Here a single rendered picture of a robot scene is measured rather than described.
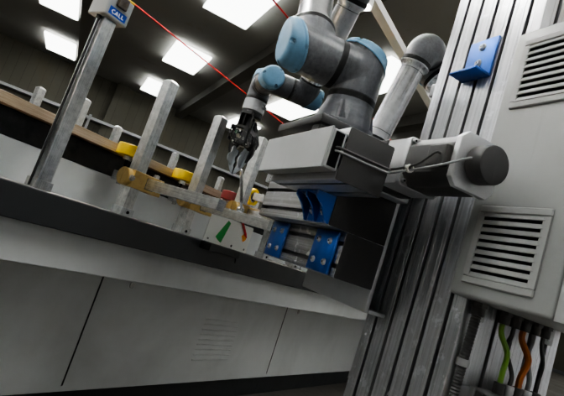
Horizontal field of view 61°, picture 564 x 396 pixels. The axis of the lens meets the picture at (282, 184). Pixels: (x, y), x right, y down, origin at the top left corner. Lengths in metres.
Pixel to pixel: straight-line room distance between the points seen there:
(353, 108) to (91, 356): 1.22
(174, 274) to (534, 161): 1.18
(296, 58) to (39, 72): 11.67
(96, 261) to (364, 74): 0.87
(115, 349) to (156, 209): 0.51
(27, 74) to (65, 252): 11.36
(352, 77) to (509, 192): 0.48
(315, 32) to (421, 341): 0.68
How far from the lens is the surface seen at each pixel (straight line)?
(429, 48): 1.61
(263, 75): 1.51
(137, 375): 2.02
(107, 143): 1.55
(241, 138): 1.56
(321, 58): 1.12
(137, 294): 1.85
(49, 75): 12.62
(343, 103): 1.11
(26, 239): 1.31
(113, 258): 1.47
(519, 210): 0.80
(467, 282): 0.82
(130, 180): 1.40
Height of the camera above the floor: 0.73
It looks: 8 degrees up
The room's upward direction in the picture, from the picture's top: 19 degrees clockwise
